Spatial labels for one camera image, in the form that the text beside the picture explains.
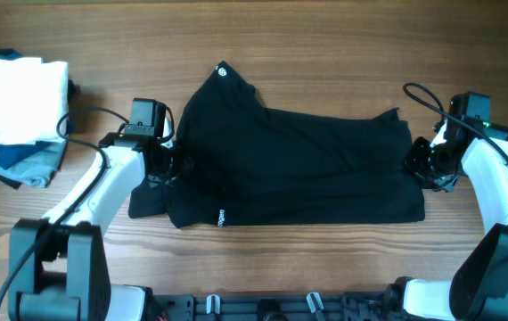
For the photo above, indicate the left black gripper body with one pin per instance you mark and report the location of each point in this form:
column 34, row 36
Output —
column 168, row 170

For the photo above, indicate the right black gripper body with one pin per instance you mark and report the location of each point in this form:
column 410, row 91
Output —
column 431, row 166

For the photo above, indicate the black t-shirt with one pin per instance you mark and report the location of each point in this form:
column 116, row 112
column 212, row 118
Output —
column 235, row 162

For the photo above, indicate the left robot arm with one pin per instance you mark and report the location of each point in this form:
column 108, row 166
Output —
column 57, row 264

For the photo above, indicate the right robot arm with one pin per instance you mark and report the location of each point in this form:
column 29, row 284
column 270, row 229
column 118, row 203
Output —
column 479, row 289

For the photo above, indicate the light blue denim garment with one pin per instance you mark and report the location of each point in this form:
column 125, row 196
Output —
column 37, row 169

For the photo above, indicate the dark blue folded garment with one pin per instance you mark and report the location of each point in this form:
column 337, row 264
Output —
column 11, row 151

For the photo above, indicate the white folded cloth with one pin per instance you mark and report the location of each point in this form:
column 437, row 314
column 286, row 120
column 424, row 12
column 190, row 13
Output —
column 13, row 100

